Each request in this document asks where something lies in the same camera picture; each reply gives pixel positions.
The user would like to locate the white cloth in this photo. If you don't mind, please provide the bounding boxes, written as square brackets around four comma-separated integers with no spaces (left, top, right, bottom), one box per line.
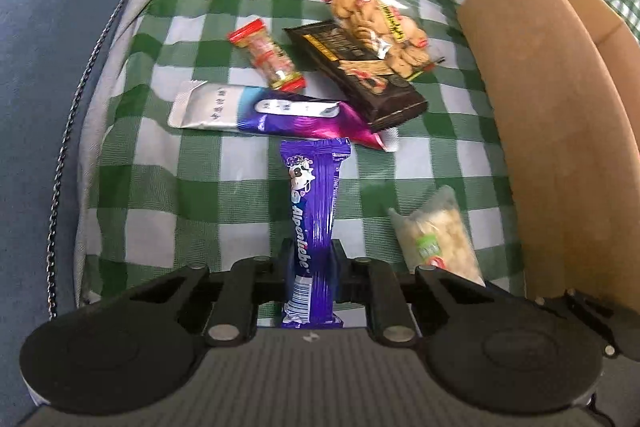
[74,0,251,308]

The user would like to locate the clear cookie bag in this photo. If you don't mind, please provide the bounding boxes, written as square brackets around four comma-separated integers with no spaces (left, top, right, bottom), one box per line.
[321,0,446,82]

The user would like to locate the silver purple gradient packet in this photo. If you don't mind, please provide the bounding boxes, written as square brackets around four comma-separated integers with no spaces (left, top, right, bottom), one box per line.
[167,80,398,152]

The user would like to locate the brown cardboard box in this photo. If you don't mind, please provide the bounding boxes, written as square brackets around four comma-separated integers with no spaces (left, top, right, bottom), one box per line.
[456,0,640,313]

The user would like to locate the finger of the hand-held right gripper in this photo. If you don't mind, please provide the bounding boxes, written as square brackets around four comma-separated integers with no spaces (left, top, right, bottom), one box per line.
[532,288,640,358]

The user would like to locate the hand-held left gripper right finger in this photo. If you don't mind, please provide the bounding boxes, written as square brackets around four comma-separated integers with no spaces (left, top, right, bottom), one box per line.
[327,239,512,348]

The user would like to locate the dark chocolate packet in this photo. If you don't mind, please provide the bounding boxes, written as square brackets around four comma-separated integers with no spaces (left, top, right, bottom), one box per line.
[283,20,429,132]

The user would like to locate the purple candy bar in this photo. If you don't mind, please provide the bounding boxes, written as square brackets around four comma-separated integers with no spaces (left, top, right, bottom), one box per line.
[279,137,352,329]

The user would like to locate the green checkered cloth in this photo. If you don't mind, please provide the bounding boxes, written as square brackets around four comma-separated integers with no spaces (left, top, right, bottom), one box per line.
[85,0,640,308]

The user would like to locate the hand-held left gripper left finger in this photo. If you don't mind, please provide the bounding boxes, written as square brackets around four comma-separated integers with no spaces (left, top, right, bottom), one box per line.
[112,238,297,348]

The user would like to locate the clear snack bag green label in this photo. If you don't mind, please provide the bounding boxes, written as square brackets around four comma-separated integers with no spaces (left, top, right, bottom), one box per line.
[387,185,486,285]

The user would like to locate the red-capped clear candy pack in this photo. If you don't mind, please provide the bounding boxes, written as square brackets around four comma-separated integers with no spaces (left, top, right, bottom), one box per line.
[227,19,306,92]

